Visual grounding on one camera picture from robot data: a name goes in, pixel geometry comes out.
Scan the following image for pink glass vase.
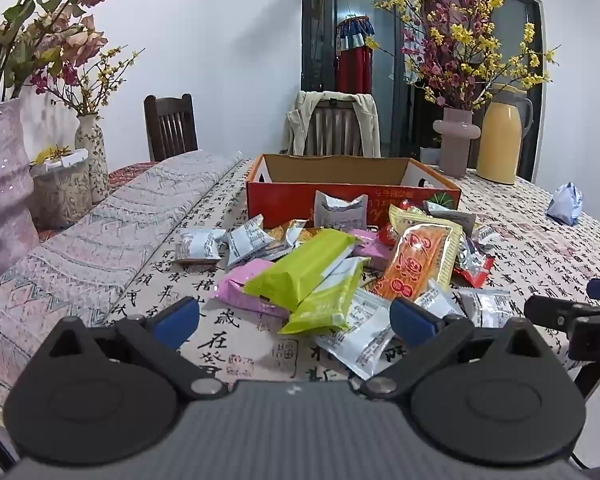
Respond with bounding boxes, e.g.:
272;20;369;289
432;107;482;178

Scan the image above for wooden chair with slats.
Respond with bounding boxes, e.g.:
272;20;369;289
305;102;363;157

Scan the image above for orange snack packet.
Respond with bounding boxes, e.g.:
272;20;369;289
370;205;463;301

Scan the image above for pale blue plastic bag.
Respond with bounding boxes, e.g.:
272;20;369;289
546;181;584;227

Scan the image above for dried pink flower bouquet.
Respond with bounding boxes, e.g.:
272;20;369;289
0;0;121;106

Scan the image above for large pink textured vase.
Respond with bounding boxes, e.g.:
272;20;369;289
0;97;41;278

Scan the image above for yellow thermos jug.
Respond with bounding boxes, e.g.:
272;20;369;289
476;83;533;185

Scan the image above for pile of small snack packets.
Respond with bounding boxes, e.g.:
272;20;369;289
172;190;513;331

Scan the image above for calligraphy print tablecloth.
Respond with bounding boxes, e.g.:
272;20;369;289
100;157;600;411

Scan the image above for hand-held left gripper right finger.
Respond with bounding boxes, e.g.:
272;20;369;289
357;299;561;401

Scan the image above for large white snack packet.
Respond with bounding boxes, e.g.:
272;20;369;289
315;287;406;381

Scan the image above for dark wooden chair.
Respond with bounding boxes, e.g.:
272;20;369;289
143;93;199;163

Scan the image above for beige crackle pattern pot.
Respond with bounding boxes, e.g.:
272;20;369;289
30;160;93;231

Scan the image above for red patterned cloth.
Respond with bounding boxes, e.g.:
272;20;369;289
0;161;161;286

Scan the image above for ring light on stand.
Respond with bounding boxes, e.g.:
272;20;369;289
320;0;353;96

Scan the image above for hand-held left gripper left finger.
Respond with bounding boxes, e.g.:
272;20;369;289
40;296;231;401

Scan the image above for thin yellow flower branches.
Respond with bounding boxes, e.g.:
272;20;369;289
30;47;146;118

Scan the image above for beige jacket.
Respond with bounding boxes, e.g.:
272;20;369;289
286;90;382;158

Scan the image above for hanging red dress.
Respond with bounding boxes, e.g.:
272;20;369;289
335;15;378;96

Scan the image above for orange cardboard box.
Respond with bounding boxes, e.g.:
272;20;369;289
245;154;462;231

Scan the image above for dark framed glass door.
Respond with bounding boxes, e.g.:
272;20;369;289
301;0;546;183

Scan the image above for green snack packet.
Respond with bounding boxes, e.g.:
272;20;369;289
277;256;371;336
243;227;361;311

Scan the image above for zigzag patterned folded cloth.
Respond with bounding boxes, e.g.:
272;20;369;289
0;149;243;411

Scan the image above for slim floral ceramic vase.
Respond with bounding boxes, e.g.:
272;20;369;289
75;114;112;203

